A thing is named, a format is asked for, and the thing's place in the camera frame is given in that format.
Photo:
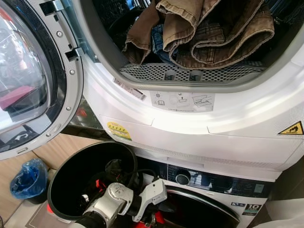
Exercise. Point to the brown trousers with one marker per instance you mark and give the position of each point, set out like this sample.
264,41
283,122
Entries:
213,42

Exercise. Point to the white washing machine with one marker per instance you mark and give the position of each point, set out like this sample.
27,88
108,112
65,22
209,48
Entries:
223,183

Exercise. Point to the red orange object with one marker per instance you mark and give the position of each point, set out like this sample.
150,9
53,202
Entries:
154,222

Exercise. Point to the dark round washer door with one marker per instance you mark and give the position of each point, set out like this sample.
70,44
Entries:
199,211

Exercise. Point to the round washer control knob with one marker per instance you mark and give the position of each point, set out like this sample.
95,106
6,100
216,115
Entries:
182,178

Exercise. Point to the dark garment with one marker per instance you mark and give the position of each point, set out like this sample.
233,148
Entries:
114,168

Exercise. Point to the white tumble dryer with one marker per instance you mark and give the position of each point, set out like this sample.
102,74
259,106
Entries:
199,142

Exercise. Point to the ten year warranty sticker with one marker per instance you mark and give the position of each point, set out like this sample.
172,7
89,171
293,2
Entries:
251,210

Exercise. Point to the yellow energy label sticker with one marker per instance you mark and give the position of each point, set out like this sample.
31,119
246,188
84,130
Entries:
118,130

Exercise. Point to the black laundry bucket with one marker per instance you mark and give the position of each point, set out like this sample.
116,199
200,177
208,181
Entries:
71,175

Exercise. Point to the white instruction sticker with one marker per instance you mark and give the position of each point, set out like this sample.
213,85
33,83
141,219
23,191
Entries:
183,101

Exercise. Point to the white cloth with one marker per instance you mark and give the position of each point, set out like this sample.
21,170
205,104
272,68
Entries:
282,216

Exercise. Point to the white barcode label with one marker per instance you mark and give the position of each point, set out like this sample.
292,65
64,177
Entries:
129,89

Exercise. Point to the grey floor mat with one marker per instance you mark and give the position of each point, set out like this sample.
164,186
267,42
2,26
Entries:
38,219

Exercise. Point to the grey perforated lint filter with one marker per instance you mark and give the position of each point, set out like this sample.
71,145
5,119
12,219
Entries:
142,72

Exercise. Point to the blue plastic bag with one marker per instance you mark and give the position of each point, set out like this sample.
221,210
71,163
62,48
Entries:
29,180

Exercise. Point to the yellow fire warning triangle sticker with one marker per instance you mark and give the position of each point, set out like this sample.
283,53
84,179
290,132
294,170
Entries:
292,130

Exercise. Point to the black dryer door hinge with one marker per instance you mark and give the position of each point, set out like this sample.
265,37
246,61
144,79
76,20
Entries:
73,53
51,6

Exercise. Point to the round glass dryer door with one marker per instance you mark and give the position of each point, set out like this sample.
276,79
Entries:
23,71

